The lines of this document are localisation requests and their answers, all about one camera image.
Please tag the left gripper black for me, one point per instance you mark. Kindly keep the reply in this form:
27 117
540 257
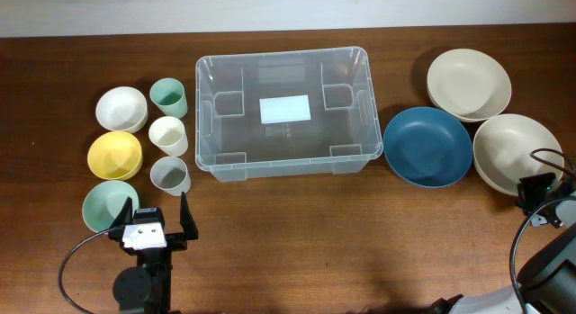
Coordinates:
178 241

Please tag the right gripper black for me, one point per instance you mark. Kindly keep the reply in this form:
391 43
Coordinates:
529 183

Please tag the beige plate bowl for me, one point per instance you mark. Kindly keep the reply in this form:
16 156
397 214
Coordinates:
502 147
469 84

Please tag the blue plate bowl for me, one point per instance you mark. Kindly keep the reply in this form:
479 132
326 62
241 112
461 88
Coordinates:
427 147

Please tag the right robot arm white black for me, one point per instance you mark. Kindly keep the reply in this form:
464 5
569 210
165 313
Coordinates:
546 282

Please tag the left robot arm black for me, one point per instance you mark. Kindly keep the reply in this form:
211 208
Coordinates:
146 287

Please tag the white label in container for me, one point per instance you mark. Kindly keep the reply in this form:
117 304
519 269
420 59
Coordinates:
285 109

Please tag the clear plastic storage container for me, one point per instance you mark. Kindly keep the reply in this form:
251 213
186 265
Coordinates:
232 143

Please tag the grey cup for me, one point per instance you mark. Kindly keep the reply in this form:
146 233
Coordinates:
171 175

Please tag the mint green small bowl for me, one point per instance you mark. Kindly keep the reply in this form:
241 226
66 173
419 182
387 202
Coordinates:
105 201

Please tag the yellow small bowl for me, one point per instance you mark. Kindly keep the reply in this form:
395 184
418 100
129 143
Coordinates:
116 155

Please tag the cream white cup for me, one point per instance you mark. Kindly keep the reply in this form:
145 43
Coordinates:
168 133

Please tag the white small bowl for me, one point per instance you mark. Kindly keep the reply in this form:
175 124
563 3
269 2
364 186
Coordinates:
122 108

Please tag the mint green cup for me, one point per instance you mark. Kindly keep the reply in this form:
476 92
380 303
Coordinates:
168 94

